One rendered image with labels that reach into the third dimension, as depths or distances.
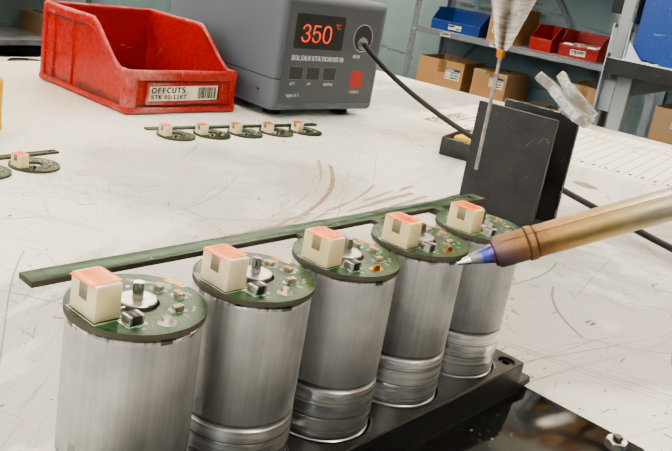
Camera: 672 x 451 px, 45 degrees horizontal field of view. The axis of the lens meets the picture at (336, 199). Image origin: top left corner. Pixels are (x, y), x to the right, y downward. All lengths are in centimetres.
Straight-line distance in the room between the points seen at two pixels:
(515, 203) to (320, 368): 27
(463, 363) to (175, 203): 21
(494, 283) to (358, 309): 6
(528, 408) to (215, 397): 11
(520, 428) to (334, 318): 8
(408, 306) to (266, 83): 44
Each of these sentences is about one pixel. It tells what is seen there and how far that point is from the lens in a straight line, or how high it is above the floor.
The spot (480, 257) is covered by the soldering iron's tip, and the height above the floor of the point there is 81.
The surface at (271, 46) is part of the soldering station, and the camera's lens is 63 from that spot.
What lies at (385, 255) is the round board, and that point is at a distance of 19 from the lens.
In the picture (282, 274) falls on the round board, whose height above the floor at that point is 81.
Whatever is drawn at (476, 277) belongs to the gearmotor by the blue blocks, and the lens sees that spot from 22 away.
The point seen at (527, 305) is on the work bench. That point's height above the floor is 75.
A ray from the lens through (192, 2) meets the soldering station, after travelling 71.
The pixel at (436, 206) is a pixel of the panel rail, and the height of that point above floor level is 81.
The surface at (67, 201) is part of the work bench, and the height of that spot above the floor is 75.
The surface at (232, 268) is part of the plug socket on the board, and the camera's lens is 16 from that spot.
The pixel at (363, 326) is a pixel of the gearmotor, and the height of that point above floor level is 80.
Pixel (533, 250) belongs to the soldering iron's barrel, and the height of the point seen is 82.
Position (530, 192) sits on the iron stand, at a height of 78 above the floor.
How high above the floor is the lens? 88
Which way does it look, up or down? 16 degrees down
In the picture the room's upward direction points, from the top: 10 degrees clockwise
